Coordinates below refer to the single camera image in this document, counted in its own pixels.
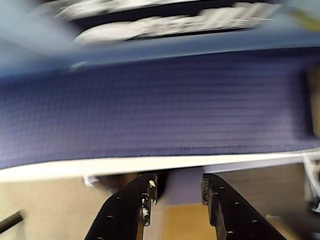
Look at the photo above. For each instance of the light blue toy kitchen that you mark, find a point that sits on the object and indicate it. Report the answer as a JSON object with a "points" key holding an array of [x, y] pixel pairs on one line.
{"points": [[30, 37]]}

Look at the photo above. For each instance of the navy textured mat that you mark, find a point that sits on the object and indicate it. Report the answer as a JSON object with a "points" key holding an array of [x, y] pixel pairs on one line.
{"points": [[150, 112]]}

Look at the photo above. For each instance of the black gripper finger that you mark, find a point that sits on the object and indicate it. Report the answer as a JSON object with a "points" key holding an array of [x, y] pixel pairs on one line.
{"points": [[235, 220], [122, 215]]}

